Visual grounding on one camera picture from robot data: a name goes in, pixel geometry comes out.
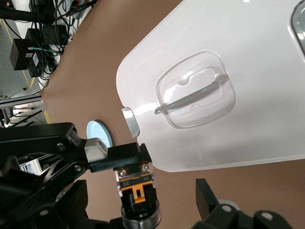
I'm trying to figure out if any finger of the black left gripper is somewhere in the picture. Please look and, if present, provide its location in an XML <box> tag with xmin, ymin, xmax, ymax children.
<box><xmin>0</xmin><ymin>122</ymin><xmax>153</xmax><ymax>226</ymax></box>

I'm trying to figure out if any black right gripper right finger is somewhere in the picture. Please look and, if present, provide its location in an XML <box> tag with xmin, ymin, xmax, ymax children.
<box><xmin>193</xmin><ymin>177</ymin><xmax>294</xmax><ymax>229</ymax></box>

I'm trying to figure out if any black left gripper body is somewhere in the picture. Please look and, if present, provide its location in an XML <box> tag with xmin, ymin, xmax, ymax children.
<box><xmin>0</xmin><ymin>155</ymin><xmax>31</xmax><ymax>198</ymax></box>

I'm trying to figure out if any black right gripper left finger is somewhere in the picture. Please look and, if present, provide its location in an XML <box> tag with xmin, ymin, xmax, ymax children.
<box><xmin>14</xmin><ymin>179</ymin><xmax>89</xmax><ymax>229</ymax></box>

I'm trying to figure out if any orange black switch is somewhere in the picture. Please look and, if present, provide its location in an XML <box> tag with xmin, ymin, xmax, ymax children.
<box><xmin>113</xmin><ymin>162</ymin><xmax>163</xmax><ymax>229</ymax></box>

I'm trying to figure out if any blue round plate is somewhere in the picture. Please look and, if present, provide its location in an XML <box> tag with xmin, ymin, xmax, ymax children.
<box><xmin>86</xmin><ymin>120</ymin><xmax>113</xmax><ymax>147</ymax></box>

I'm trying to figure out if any grey box latch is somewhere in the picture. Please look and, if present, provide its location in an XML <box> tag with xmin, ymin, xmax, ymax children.
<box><xmin>121</xmin><ymin>107</ymin><xmax>140</xmax><ymax>138</ymax></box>
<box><xmin>290</xmin><ymin>2</ymin><xmax>305</xmax><ymax>57</ymax></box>

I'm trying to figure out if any white lidded storage box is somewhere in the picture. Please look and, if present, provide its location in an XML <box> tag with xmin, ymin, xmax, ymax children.
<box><xmin>115</xmin><ymin>0</ymin><xmax>305</xmax><ymax>173</ymax></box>

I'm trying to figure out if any brown table mat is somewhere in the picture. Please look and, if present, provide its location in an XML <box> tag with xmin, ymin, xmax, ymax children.
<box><xmin>40</xmin><ymin>0</ymin><xmax>305</xmax><ymax>229</ymax></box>

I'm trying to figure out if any black power adapter box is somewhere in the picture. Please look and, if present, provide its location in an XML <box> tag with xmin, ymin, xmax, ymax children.
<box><xmin>9</xmin><ymin>38</ymin><xmax>47</xmax><ymax>77</ymax></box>

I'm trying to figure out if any black equipment box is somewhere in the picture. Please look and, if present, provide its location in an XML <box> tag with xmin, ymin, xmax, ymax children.
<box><xmin>25</xmin><ymin>23</ymin><xmax>69</xmax><ymax>47</ymax></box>

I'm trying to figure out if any black stand tube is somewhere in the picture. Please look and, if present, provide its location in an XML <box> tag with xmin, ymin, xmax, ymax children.
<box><xmin>0</xmin><ymin>6</ymin><xmax>38</xmax><ymax>22</ymax></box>

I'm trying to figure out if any aluminium frame profile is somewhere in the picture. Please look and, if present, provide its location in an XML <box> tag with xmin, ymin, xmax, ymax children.
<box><xmin>0</xmin><ymin>94</ymin><xmax>45</xmax><ymax>113</ymax></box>

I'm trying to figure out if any grey box lid handle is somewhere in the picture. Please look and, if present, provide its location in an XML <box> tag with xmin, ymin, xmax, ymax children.
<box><xmin>154</xmin><ymin>74</ymin><xmax>229</xmax><ymax>115</ymax></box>

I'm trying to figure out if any floor cable tangle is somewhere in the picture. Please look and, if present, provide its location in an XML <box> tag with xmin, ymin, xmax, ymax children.
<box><xmin>28</xmin><ymin>0</ymin><xmax>98</xmax><ymax>86</ymax></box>

